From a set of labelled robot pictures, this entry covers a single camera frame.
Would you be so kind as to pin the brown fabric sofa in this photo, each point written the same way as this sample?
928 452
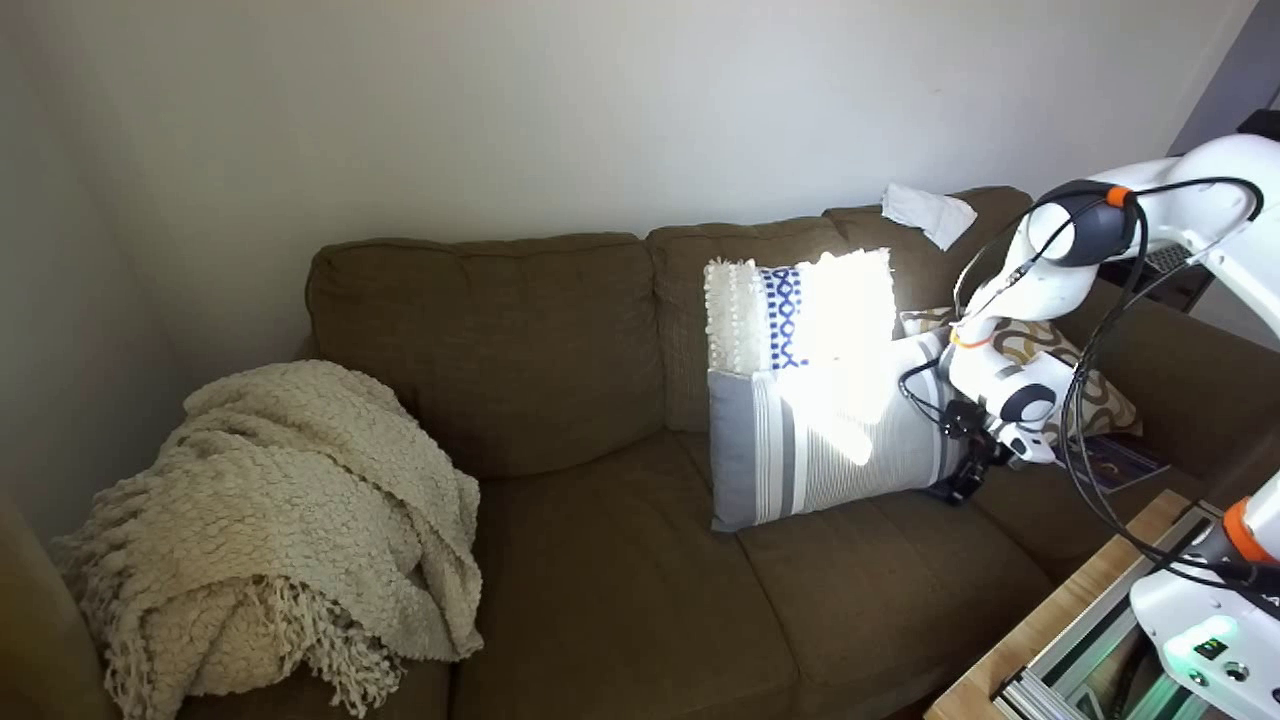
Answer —
568 383

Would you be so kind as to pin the dark magazine on cushion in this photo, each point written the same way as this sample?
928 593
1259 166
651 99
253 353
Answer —
1114 465

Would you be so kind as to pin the white paper on sofa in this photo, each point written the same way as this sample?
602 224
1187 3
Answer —
928 214

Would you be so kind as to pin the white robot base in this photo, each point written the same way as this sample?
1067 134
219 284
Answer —
1212 619

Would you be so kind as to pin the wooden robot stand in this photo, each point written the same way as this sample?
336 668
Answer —
1083 653

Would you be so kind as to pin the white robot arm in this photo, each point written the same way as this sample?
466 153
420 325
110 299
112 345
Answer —
1219 200

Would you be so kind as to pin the yellow grey wavy pillow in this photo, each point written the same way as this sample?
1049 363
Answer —
1092 404

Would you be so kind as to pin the grey white striped pillow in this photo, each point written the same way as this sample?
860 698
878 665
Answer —
816 439

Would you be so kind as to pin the cream knitted throw blanket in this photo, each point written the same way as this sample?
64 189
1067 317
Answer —
294 523

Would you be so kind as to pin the white blue textured pillow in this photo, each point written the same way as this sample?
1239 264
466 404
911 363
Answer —
769 317

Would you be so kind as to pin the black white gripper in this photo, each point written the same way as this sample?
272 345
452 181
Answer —
1002 415

